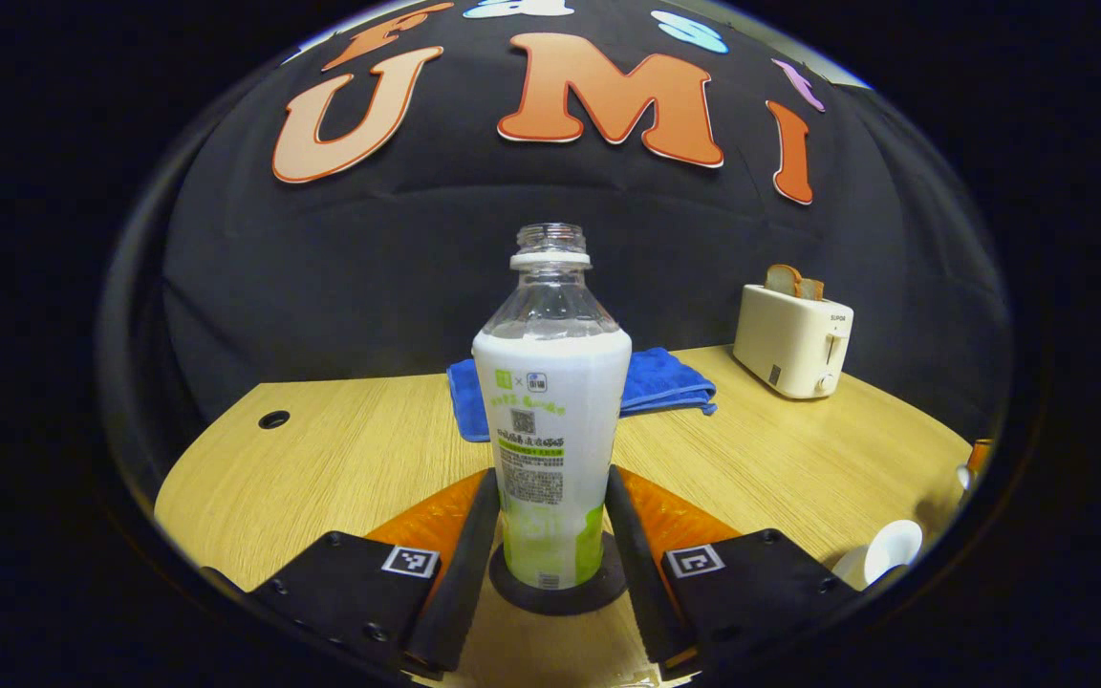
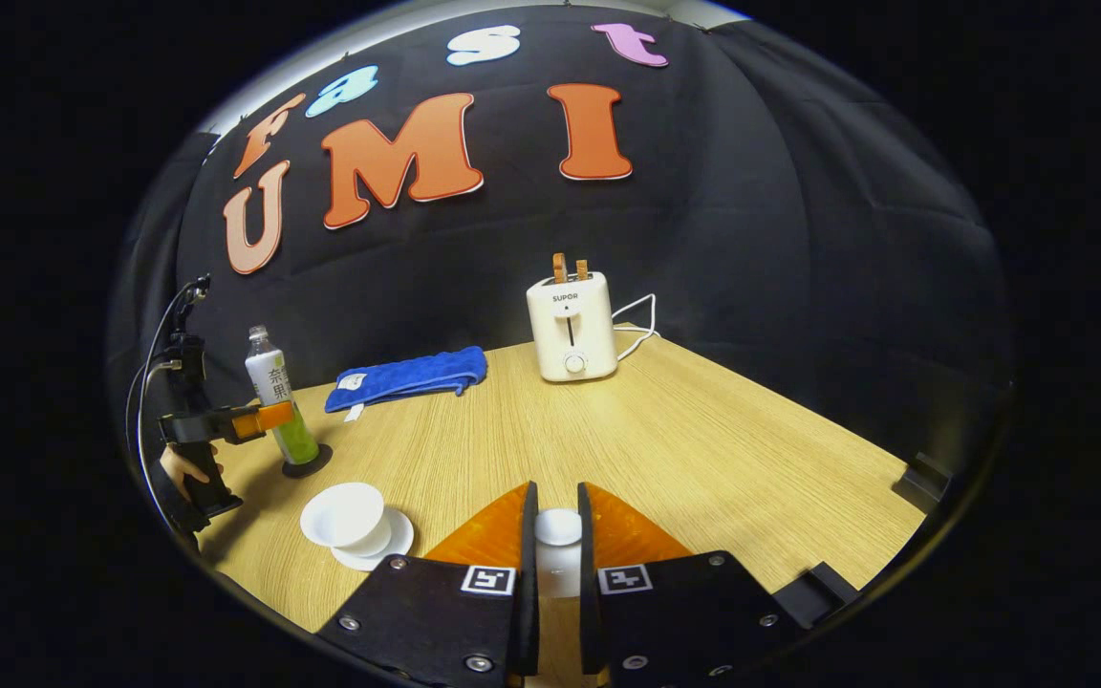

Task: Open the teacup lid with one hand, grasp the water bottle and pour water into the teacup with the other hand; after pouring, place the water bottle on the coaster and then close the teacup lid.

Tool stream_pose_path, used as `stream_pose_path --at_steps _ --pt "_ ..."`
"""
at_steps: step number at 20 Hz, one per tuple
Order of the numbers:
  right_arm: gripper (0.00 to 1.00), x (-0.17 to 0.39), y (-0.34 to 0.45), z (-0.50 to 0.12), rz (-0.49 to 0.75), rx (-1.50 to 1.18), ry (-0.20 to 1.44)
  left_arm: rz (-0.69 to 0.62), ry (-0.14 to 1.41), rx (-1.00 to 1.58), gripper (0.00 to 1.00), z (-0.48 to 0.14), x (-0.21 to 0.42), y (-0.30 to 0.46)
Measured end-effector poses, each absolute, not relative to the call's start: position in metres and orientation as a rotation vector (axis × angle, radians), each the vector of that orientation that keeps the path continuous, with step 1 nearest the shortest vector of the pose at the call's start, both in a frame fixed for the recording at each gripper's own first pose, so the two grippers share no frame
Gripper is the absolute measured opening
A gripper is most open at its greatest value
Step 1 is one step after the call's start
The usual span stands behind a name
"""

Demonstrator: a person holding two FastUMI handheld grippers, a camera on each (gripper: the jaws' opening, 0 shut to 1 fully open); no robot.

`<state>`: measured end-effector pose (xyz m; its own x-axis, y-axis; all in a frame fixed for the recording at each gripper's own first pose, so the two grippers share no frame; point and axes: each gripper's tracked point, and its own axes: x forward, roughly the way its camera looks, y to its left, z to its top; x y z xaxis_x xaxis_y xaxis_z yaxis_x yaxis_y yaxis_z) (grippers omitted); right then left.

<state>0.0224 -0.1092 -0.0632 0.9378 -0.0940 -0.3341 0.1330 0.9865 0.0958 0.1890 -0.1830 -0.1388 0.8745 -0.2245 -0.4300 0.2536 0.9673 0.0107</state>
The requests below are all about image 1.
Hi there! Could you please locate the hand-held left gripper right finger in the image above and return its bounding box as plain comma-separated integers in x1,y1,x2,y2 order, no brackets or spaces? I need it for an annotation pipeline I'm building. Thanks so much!
605,464,862,681

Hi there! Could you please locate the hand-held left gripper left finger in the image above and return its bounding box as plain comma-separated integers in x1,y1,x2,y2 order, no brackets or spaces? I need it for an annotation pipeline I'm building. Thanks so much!
245,467,502,681

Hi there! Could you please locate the blue folded towel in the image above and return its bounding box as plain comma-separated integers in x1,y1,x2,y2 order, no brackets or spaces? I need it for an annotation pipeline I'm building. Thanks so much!
446,347,718,443

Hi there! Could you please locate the white saucer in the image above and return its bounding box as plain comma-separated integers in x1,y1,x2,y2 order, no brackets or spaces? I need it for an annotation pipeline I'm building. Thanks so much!
831,545,896,591

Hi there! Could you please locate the cream toaster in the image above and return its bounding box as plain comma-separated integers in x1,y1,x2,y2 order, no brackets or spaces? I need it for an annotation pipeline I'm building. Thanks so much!
733,284,854,400

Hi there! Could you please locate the white label water bottle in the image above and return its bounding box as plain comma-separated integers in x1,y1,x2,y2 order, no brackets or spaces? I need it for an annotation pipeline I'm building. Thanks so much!
471,223,634,591

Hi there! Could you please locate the white teacup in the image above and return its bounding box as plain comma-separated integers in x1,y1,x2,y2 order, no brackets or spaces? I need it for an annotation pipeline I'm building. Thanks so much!
863,519,924,587

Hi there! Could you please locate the dark round coaster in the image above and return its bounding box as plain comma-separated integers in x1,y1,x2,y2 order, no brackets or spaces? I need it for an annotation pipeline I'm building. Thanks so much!
488,530,628,616

